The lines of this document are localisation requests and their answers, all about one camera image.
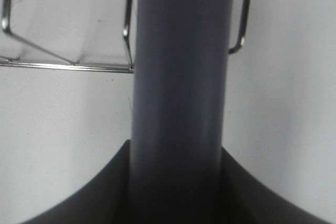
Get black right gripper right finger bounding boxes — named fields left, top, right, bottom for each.
left=217, top=148, right=328, bottom=223

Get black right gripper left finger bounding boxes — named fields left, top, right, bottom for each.
left=23, top=140, right=130, bottom=223

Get grey hand brush black bristles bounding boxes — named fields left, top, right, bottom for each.
left=129, top=0, right=233, bottom=223

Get chrome wire dish rack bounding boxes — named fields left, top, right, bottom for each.
left=1, top=0, right=250, bottom=73

